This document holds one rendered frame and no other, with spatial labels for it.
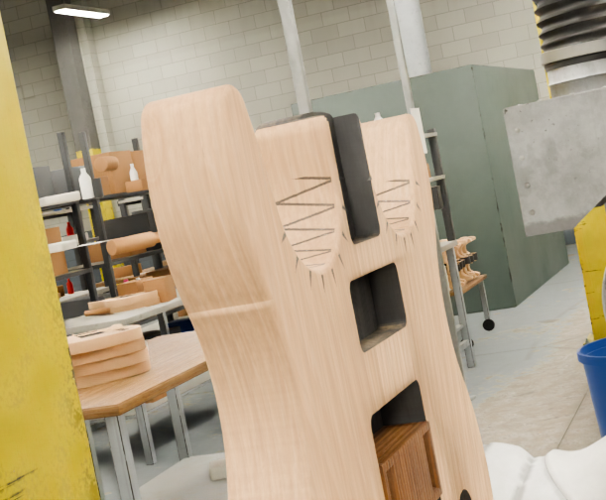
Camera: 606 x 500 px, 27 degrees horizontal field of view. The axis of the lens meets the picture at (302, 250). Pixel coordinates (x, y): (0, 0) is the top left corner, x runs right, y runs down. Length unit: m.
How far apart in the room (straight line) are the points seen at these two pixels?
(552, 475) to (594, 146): 0.43
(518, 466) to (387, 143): 0.35
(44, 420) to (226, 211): 1.22
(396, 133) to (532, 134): 0.54
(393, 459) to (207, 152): 0.22
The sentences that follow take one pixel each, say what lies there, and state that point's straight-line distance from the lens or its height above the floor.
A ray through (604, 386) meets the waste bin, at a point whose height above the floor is 0.61.
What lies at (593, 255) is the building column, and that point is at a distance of 8.91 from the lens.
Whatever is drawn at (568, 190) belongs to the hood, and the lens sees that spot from 1.36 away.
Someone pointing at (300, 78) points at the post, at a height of 1.87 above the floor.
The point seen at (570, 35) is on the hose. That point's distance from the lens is 1.51.
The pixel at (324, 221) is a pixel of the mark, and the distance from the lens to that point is 0.68.
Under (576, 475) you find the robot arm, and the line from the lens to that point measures 1.06.
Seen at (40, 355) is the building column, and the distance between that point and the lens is 1.77.
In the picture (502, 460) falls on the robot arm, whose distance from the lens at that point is 1.08.
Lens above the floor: 1.49
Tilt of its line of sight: 3 degrees down
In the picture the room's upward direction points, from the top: 11 degrees counter-clockwise
